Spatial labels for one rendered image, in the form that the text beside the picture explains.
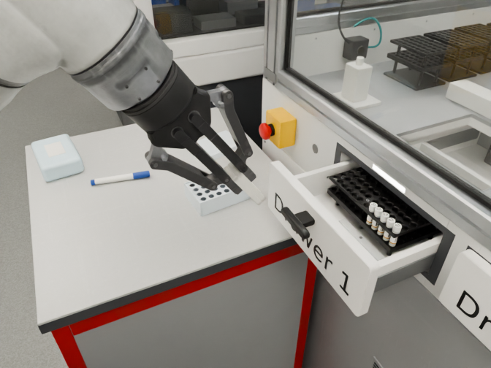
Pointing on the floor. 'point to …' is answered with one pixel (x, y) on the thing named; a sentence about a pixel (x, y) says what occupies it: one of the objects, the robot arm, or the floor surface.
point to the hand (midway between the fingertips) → (245, 183)
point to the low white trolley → (163, 265)
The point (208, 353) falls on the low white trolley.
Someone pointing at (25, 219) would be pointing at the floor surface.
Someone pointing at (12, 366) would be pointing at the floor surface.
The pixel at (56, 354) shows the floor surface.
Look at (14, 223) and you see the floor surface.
